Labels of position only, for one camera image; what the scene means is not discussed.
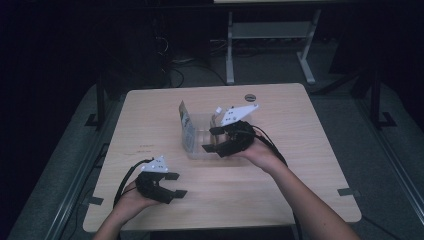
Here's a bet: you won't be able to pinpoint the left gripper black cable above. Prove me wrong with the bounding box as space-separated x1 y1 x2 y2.
112 158 155 208

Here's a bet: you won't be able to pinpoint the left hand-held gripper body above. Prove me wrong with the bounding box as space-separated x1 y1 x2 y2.
135 155 174 205

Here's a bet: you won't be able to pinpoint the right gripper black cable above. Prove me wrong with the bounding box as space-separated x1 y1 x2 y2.
251 124 304 240

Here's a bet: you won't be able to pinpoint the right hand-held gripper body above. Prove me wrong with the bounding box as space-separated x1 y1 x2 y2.
215 103 260 158

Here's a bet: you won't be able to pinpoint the black floor cables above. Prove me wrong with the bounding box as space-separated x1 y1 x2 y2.
154 19 229 88

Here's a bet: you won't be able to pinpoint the person's right hand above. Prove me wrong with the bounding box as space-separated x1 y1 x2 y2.
233 130 288 175

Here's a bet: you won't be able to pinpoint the grey metal rail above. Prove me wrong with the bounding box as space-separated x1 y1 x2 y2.
353 98 424 216
43 96 128 240

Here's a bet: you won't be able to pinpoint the clear plastic container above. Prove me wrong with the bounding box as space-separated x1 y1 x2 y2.
181 111 254 161

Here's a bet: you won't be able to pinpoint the white metal desk frame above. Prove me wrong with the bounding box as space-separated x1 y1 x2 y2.
225 9 323 85

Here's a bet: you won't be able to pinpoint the person's left hand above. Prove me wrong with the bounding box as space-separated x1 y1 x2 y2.
113 181 158 218

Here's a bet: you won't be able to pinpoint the black metal stand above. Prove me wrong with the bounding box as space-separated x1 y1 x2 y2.
84 75 108 130
364 66 398 130

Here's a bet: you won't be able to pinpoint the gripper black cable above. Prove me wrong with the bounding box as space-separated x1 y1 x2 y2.
112 158 155 208
251 124 304 240

